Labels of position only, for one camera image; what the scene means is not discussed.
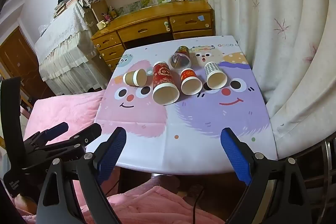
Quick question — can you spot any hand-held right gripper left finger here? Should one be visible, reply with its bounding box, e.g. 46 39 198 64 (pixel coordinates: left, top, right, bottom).
36 126 127 224

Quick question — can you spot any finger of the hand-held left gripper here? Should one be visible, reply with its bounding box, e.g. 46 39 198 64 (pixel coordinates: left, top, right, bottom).
24 122 69 147
39 123 102 161

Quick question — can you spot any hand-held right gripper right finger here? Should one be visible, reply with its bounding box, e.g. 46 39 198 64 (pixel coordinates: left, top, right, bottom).
220 127 309 224

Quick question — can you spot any brown paper cup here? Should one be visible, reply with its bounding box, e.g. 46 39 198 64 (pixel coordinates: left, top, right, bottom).
123 69 147 87

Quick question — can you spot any checked paper cup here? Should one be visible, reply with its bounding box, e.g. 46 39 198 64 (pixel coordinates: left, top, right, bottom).
204 61 228 90

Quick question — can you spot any tall red paper cup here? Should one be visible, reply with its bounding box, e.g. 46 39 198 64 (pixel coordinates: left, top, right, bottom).
152 61 180 105

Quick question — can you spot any small red paper cup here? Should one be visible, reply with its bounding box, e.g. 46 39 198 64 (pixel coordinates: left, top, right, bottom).
180 69 203 96

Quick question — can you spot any clear plastic cup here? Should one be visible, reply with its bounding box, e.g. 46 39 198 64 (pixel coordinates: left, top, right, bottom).
168 53 191 73

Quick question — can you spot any pink fluffy blanket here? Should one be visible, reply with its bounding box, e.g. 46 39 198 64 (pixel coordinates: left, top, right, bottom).
14 90 226 224

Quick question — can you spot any cartoon printed tablecloth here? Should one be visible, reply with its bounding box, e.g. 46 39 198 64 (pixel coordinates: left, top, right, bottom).
86 35 278 176

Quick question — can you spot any brown wooden door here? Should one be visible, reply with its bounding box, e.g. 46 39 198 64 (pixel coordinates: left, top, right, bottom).
0 26 55 109

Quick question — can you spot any white lace cover cloth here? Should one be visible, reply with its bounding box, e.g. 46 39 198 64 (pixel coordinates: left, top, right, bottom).
34 0 113 96

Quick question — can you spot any stack of books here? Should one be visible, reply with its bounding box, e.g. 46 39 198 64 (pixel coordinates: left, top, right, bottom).
53 0 82 18

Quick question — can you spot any wooden desk with drawers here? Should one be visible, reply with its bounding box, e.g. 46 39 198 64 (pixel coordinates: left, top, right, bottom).
91 0 216 72

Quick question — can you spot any white floral curtain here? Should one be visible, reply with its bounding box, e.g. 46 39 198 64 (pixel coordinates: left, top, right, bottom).
198 0 336 161

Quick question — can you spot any black cable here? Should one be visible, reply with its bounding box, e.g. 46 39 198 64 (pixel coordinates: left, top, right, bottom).
192 184 206 224

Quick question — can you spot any chrome metal frame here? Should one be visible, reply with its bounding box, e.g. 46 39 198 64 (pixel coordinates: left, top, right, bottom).
273 135 336 224

